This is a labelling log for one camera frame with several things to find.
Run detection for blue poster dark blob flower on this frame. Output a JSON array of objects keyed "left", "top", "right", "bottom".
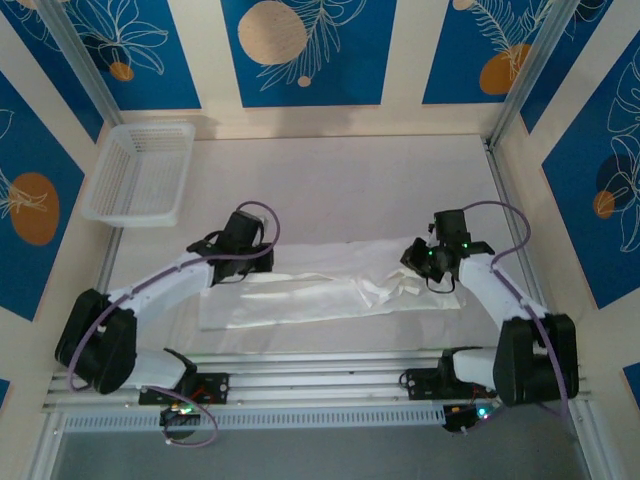
[{"left": 541, "top": 29, "right": 640, "bottom": 311}]

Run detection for blue poster orange oval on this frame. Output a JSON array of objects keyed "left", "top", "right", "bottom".
[{"left": 0, "top": 69, "right": 86, "bottom": 322}]

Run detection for blue poster edge strip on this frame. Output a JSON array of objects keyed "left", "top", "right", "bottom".
[{"left": 622, "top": 349, "right": 640, "bottom": 416}]

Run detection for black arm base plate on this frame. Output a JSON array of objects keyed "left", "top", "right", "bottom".
[
  {"left": 138, "top": 372, "right": 231, "bottom": 405},
  {"left": 403, "top": 368, "right": 497, "bottom": 401}
]

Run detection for blue poster beige circle leaf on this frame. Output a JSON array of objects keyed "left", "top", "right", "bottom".
[{"left": 221, "top": 0, "right": 399, "bottom": 108}]

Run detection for white plastic mesh basket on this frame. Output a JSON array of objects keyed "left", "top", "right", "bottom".
[{"left": 81, "top": 123, "right": 197, "bottom": 229}]

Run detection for white slotted cable duct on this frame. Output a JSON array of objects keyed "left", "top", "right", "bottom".
[{"left": 62, "top": 407, "right": 449, "bottom": 432}]

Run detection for white t-shirt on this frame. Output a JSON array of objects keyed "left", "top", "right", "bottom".
[{"left": 198, "top": 234, "right": 469, "bottom": 332}]

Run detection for aluminium corner post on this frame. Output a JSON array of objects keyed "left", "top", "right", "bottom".
[
  {"left": 37, "top": 0, "right": 124, "bottom": 129},
  {"left": 487, "top": 0, "right": 581, "bottom": 151}
]

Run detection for blue poster with fern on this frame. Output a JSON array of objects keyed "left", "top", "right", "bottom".
[{"left": 422, "top": 0, "right": 556, "bottom": 105}]

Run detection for blue poster white flower outline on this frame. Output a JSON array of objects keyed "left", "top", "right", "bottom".
[{"left": 64, "top": 0, "right": 202, "bottom": 111}]

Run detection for blue poster white line drawing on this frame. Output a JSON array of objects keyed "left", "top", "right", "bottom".
[
  {"left": 0, "top": 0, "right": 104, "bottom": 144},
  {"left": 519, "top": 0, "right": 617, "bottom": 136}
]

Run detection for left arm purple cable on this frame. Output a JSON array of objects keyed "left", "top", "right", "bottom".
[{"left": 67, "top": 200, "right": 281, "bottom": 447}]

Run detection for black controller board with LEDs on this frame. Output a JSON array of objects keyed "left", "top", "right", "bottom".
[
  {"left": 159, "top": 405, "right": 202, "bottom": 429},
  {"left": 442, "top": 403, "right": 501, "bottom": 434}
]

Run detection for aluminium frame rails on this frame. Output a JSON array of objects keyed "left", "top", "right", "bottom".
[{"left": 42, "top": 349, "right": 594, "bottom": 416}]

